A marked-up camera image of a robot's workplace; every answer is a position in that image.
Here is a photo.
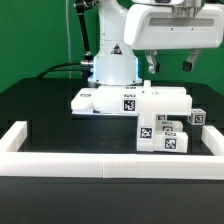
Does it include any white marker base sheet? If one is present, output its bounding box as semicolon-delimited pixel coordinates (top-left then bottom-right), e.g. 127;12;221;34
72;110;138;117

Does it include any white chair back frame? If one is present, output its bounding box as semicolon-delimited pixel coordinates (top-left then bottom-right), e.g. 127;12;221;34
71;85;192;115

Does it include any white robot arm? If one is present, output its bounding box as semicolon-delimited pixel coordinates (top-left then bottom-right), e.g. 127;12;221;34
74;0;224;85

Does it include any white chair seat part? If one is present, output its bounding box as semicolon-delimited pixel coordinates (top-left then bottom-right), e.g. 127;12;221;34
137;81;156;152

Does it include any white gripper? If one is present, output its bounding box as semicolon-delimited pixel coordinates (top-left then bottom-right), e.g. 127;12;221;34
124;4;224;74

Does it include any black cable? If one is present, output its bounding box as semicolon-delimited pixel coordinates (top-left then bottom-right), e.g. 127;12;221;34
35;61;96;80

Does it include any white U-shaped boundary frame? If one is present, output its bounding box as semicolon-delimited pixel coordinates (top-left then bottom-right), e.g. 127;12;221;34
0;121;224;180

